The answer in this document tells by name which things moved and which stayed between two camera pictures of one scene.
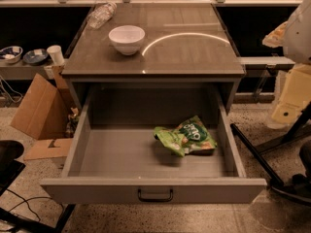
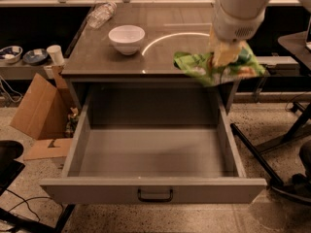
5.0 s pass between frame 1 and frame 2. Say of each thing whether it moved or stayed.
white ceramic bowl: stayed
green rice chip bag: moved
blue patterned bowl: stayed
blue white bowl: stayed
